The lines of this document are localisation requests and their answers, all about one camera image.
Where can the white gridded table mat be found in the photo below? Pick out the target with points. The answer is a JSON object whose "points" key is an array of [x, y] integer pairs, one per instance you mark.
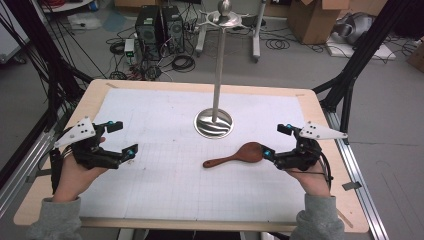
{"points": [[173, 173]]}

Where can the black computer tower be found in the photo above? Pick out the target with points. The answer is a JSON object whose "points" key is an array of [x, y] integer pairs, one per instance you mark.
{"points": [[148, 30], [173, 28]]}

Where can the white foam board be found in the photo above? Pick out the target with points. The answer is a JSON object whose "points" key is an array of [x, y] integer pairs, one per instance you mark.
{"points": [[376, 53]]}

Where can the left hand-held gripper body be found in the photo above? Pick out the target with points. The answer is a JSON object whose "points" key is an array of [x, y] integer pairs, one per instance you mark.
{"points": [[80, 131]]}

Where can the white metal floor stand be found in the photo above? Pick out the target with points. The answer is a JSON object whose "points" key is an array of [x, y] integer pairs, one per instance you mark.
{"points": [[256, 40]]}

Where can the black metal frame post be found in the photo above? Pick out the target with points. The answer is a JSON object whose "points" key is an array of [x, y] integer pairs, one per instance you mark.
{"points": [[363, 53], [43, 50]]}

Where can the person's right hand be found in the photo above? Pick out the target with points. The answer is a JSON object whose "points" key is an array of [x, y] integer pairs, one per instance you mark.
{"points": [[313, 183]]}

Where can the silver metal stand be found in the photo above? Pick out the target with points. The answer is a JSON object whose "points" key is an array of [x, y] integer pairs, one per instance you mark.
{"points": [[218, 66]]}

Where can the grey bag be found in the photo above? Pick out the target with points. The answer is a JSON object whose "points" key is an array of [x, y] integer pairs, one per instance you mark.
{"points": [[355, 28]]}

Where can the small cardboard box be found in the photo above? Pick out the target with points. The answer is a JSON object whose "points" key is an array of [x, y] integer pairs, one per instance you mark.
{"points": [[416, 56]]}

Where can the small white electronic box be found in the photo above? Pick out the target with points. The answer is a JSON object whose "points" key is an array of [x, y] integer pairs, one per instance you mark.
{"points": [[129, 50]]}

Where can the grey metal bracket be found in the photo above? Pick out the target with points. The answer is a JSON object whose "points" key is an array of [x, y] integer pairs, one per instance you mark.
{"points": [[351, 186]]}

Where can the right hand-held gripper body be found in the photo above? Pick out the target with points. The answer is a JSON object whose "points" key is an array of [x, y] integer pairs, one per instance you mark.
{"points": [[305, 156]]}

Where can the aluminium rail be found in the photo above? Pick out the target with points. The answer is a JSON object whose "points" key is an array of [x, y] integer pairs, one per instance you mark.
{"points": [[20, 176], [360, 186]]}

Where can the large open cardboard box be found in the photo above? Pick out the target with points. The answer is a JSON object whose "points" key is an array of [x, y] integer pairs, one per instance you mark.
{"points": [[313, 20]]}

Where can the person's left hand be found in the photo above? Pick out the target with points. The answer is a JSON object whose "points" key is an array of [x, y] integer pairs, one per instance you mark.
{"points": [[73, 180]]}

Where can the brown wooden spoon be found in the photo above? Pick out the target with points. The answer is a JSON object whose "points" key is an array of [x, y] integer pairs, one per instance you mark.
{"points": [[248, 153]]}

